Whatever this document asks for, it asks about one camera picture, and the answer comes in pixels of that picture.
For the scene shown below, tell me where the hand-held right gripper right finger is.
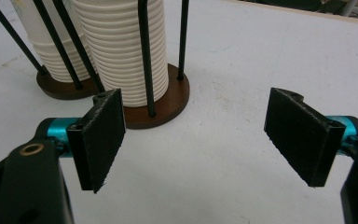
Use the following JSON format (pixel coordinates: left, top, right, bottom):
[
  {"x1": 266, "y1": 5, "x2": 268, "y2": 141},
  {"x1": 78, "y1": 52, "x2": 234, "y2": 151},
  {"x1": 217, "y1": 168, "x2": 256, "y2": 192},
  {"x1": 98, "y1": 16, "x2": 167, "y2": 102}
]
[{"x1": 263, "y1": 87, "x2": 358, "y2": 188}]

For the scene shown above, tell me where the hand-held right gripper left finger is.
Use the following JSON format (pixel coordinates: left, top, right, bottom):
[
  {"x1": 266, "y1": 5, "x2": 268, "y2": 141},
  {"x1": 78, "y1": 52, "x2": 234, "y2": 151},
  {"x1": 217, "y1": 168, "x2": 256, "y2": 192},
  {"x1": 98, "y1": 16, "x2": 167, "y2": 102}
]
[{"x1": 45, "y1": 88, "x2": 127, "y2": 194}]

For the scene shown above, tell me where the black wire wooden cup holder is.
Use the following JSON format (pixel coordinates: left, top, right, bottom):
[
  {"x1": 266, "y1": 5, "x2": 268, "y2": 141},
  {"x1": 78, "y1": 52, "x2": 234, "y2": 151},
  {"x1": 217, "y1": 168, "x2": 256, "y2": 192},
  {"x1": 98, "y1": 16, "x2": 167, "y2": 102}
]
[{"x1": 0, "y1": 0, "x2": 190, "y2": 130}]

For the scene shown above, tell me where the stack of white paper cups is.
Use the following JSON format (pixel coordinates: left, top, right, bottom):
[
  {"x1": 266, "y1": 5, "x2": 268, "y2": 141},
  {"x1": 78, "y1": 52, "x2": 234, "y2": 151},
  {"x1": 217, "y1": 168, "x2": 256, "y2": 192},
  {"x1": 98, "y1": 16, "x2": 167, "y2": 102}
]
[
  {"x1": 10, "y1": 0, "x2": 97, "y2": 83},
  {"x1": 71, "y1": 0, "x2": 170, "y2": 108}
]

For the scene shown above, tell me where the white table mat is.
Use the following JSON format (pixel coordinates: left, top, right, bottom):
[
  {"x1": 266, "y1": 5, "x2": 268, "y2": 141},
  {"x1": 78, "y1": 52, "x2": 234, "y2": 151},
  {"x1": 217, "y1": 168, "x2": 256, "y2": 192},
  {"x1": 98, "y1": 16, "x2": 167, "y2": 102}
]
[{"x1": 0, "y1": 0, "x2": 358, "y2": 224}]

